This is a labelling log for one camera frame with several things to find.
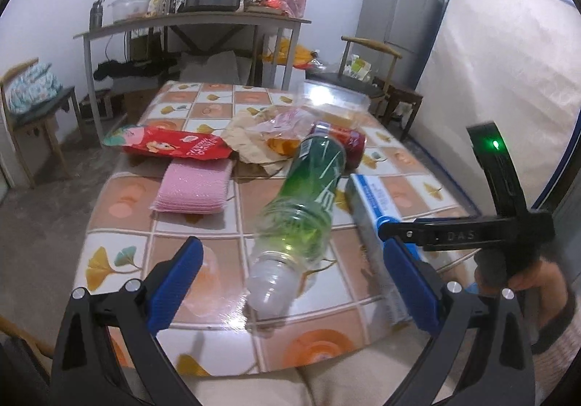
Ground blue white toothpaste box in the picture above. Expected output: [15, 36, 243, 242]
[345, 173, 451, 328]

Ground red soda can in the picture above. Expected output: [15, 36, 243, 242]
[310, 121, 366, 171]

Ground green plastic bottle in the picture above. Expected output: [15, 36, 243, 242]
[246, 134, 346, 318]

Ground clear plastic container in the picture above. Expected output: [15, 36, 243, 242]
[294, 81, 371, 129]

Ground clear printed plastic bag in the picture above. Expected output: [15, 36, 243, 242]
[249, 108, 315, 157]

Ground red snack bag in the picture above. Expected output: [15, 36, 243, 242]
[102, 126, 232, 161]

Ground brown paper bag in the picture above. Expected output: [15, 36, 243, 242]
[220, 106, 288, 176]

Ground person's right hand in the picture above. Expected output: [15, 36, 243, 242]
[508, 259, 568, 329]

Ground dark wooden stool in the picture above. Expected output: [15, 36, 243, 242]
[380, 81, 423, 141]

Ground wooden chair right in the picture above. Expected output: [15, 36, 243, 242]
[305, 35, 403, 117]

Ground pink cloth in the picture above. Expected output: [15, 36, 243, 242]
[151, 158, 233, 215]

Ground yellow plastic bag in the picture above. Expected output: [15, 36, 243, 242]
[265, 36, 319, 69]

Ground white mattress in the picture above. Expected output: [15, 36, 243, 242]
[412, 0, 580, 214]

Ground grey refrigerator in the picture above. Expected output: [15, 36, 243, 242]
[355, 0, 445, 88]

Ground wooden chair with cushion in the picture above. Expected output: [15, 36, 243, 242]
[1, 58, 86, 188]

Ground grey metal side table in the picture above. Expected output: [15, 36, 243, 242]
[73, 12, 311, 145]

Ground blue floral cushion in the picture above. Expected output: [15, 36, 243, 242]
[7, 63, 63, 115]

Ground black clothes under table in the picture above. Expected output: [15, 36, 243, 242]
[93, 58, 177, 81]

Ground clear bowl on table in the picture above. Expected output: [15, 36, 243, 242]
[110, 0, 152, 23]

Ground steel water bottle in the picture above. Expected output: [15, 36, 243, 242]
[89, 0, 105, 30]

